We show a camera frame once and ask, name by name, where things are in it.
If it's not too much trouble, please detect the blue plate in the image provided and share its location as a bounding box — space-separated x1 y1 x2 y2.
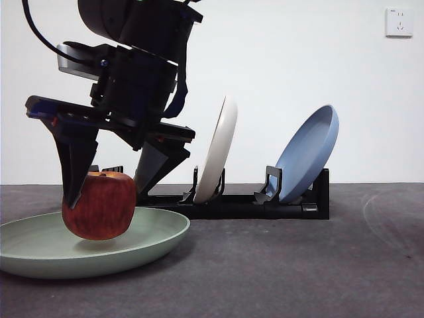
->
268 104 340 203

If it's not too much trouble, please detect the white wall socket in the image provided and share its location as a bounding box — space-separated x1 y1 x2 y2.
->
384 7 414 38

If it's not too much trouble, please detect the cream white plate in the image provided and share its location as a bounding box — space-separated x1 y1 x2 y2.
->
193 95 239 204

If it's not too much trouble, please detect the black sleeved cable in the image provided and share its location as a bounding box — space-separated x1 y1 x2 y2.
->
164 9 189 119

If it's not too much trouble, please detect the red apple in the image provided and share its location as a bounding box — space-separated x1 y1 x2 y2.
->
62 171 138 241

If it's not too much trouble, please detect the black plate rack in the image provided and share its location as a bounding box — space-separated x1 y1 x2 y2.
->
87 164 331 221

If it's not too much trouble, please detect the green plate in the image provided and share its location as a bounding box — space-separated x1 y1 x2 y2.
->
0 207 192 280

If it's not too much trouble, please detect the thin black cable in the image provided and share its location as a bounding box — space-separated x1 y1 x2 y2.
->
21 0 79 63

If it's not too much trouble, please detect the pale grey camera box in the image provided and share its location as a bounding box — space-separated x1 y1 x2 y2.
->
56 44 102 80

